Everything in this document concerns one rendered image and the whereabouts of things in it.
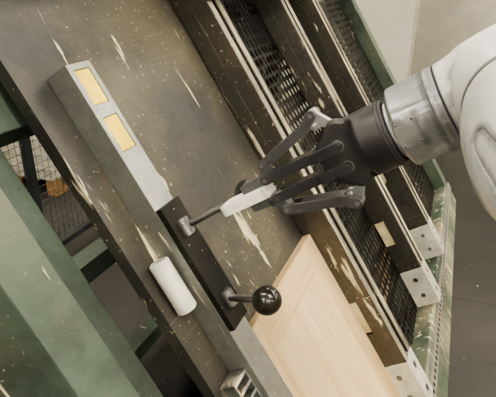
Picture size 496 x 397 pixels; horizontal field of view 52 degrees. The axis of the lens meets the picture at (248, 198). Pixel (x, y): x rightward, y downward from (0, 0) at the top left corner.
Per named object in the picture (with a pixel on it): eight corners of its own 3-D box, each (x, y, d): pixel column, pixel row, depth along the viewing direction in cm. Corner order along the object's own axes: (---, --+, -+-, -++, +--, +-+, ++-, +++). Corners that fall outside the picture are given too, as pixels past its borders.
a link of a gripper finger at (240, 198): (266, 192, 62) (263, 187, 62) (222, 213, 66) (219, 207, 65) (274, 183, 65) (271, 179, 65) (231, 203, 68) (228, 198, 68)
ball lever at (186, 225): (181, 246, 70) (266, 202, 67) (167, 222, 69) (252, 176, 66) (188, 236, 74) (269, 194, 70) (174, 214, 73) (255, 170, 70)
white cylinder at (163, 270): (144, 270, 69) (175, 318, 70) (160, 263, 67) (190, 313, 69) (155, 259, 72) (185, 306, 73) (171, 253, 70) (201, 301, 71)
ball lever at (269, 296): (221, 316, 74) (272, 323, 62) (207, 294, 73) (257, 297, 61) (240, 300, 75) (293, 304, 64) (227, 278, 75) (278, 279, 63)
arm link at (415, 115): (468, 157, 49) (409, 181, 52) (468, 132, 57) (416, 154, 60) (427, 72, 48) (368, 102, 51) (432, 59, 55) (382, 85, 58)
